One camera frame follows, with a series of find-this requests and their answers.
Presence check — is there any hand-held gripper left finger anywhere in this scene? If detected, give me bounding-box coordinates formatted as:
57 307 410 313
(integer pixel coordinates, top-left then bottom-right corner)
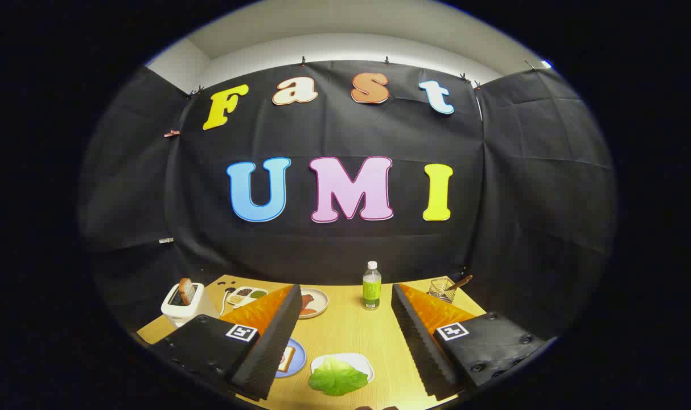
150 285 303 402

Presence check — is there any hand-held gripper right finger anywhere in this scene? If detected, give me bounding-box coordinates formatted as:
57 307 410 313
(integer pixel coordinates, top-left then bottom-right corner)
391 283 545 402

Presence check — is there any green lettuce leaf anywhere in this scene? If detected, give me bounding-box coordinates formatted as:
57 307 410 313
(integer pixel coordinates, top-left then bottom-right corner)
309 356 369 397

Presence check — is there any blue round plate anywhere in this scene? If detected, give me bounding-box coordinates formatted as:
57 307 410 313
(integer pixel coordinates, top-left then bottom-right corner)
274 338 306 378

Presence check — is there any white divided bean tray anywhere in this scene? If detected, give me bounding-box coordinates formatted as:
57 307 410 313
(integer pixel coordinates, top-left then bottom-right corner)
226 286 269 308

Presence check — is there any beige round plate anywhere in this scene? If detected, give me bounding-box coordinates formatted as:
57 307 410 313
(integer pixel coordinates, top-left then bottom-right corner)
297 288 329 319

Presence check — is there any white flat plate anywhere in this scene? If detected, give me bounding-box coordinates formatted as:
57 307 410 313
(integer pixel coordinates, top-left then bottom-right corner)
311 353 375 383

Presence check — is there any green label plastic bottle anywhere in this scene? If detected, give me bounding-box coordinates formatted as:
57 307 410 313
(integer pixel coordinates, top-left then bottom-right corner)
363 261 382 310

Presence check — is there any white toaster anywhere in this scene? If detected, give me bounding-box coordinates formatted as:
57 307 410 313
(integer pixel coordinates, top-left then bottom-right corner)
161 282 221 328

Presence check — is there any black backdrop cloth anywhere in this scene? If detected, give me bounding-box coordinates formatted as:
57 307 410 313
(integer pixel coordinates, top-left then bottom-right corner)
78 60 616 342

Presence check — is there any wire mesh basket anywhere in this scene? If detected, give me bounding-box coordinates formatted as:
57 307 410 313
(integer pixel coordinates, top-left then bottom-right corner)
428 277 457 304

